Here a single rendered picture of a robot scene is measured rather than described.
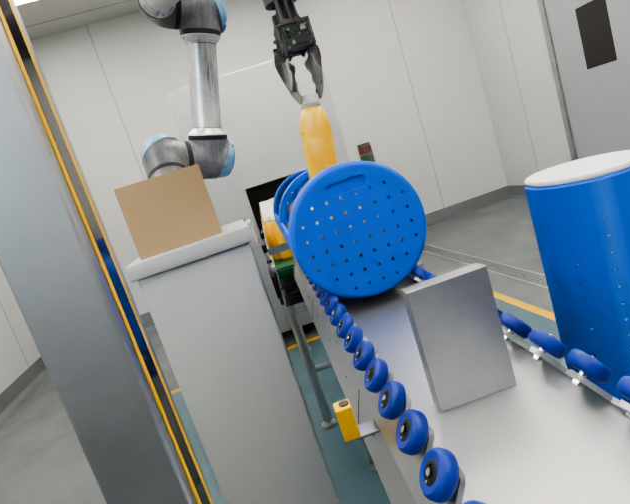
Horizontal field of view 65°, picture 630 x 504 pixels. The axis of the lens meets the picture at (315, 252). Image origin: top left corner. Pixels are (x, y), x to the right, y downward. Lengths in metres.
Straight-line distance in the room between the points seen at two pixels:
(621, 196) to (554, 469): 0.88
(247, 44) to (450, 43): 2.54
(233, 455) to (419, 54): 5.86
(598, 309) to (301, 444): 0.85
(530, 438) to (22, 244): 0.49
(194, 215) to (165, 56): 4.97
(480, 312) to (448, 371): 0.08
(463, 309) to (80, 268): 0.41
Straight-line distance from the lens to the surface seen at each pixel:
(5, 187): 0.40
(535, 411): 0.61
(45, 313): 0.40
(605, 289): 1.37
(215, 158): 1.52
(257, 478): 1.50
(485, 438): 0.58
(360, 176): 1.01
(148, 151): 1.51
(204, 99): 1.53
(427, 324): 0.59
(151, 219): 1.34
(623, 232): 1.34
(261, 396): 1.39
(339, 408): 0.67
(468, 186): 6.83
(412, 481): 0.56
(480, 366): 0.63
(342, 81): 6.34
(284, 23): 1.06
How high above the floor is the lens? 1.26
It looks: 10 degrees down
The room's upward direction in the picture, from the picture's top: 18 degrees counter-clockwise
